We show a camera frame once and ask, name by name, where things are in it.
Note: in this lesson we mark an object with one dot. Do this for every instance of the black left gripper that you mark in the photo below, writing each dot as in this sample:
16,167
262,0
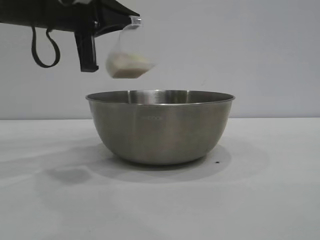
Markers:
50,12

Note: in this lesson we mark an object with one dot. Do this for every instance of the clear plastic measuring cup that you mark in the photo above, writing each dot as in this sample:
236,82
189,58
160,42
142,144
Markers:
125,45

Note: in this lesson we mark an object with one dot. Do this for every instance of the white rice grains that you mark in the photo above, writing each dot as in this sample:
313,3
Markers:
127,67

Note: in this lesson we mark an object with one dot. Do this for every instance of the stainless steel mixing bowl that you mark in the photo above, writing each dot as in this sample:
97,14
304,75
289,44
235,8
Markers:
160,132

